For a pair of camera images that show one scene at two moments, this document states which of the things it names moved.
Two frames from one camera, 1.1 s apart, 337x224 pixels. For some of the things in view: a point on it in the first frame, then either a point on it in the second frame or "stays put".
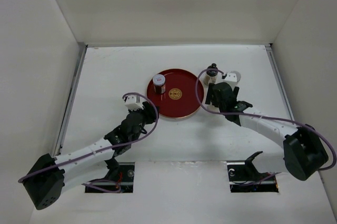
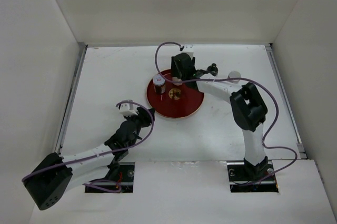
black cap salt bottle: (211, 108) -> (176, 79)
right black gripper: (209, 96) -> (174, 71)
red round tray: (179, 100) stays put
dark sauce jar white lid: (159, 82) stays put
